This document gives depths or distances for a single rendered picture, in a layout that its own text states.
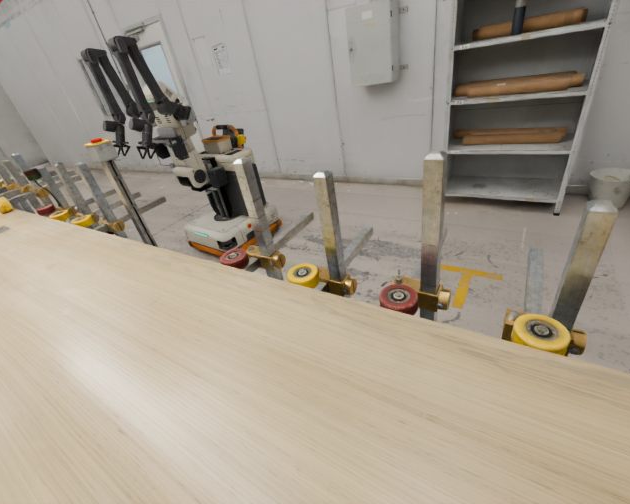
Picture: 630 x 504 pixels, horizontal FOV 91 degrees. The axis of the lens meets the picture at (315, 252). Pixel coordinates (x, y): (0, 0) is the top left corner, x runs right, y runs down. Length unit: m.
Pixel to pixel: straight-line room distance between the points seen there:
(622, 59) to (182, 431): 3.27
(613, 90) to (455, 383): 2.94
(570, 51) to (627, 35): 0.29
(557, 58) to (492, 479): 3.00
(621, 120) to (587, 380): 2.86
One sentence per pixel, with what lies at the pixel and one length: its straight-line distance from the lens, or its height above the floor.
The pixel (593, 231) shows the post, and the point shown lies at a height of 1.06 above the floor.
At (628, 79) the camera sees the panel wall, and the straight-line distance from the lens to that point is 3.30.
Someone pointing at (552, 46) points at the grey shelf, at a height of 1.14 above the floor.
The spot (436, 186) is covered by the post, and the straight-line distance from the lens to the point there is 0.63.
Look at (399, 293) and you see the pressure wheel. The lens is 0.68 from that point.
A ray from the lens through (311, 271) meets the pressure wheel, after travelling 0.78.
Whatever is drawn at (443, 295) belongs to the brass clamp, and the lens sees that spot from 0.77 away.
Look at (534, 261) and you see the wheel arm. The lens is 0.99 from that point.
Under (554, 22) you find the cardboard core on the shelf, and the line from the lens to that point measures 3.00.
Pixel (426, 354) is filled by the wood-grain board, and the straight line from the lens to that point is 0.59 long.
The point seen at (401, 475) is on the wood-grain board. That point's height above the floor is 0.90.
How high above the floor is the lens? 1.36
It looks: 32 degrees down
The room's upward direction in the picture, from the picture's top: 11 degrees counter-clockwise
